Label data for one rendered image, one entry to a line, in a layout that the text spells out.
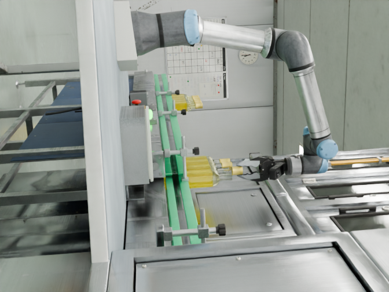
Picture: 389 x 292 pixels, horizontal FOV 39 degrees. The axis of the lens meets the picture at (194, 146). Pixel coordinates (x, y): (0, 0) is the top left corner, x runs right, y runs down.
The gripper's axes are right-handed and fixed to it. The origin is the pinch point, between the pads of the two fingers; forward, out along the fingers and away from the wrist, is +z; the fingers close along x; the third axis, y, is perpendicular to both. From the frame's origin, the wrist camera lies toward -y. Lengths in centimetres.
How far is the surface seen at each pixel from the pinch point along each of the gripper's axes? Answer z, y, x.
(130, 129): 39, -40, 27
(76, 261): 47, -108, 14
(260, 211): -5.7, -11.2, -13.7
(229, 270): 18, -113, 13
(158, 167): 31.8, -19.8, 8.6
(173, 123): 24.8, 26.1, 15.4
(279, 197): -16.1, 2.1, -12.9
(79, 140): 63, 9, 14
